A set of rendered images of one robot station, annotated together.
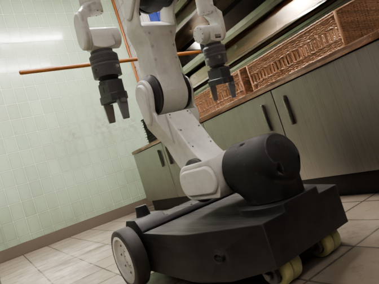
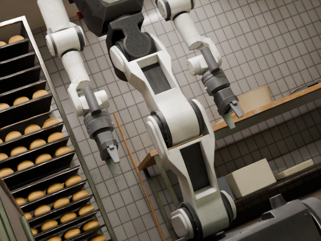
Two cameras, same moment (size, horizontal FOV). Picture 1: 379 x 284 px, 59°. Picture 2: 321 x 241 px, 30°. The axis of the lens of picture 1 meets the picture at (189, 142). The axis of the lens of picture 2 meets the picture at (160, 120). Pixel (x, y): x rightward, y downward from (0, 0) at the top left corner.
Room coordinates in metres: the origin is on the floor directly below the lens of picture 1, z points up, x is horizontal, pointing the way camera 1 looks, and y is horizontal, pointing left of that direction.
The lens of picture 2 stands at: (3.16, 0.64, 0.32)
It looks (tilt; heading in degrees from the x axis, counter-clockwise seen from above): 9 degrees up; 199
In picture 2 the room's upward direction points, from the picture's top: 24 degrees counter-clockwise
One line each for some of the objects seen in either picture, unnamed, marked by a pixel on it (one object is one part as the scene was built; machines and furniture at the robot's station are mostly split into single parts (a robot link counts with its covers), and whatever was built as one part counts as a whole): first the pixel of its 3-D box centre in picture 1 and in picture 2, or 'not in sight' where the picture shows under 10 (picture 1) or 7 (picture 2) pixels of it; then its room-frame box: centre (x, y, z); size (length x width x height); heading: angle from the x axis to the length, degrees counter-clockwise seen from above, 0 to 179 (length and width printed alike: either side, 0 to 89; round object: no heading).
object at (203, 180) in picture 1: (220, 173); (203, 215); (1.06, -0.06, 0.28); 0.21 x 0.20 x 0.13; 34
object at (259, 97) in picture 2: not in sight; (253, 104); (-2.67, -0.38, 1.01); 0.43 x 0.43 x 0.21
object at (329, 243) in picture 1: (318, 242); not in sight; (0.91, -0.25, 0.04); 0.07 x 0.03 x 0.07; 34
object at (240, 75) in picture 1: (239, 84); not in sight; (2.13, -0.42, 0.72); 0.56 x 0.49 x 0.28; 32
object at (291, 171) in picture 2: not in sight; (293, 170); (-2.63, -0.29, 0.27); 0.34 x 0.26 x 0.07; 129
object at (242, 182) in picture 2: not in sight; (245, 181); (-2.37, -0.70, 0.35); 0.50 x 0.36 x 0.24; 34
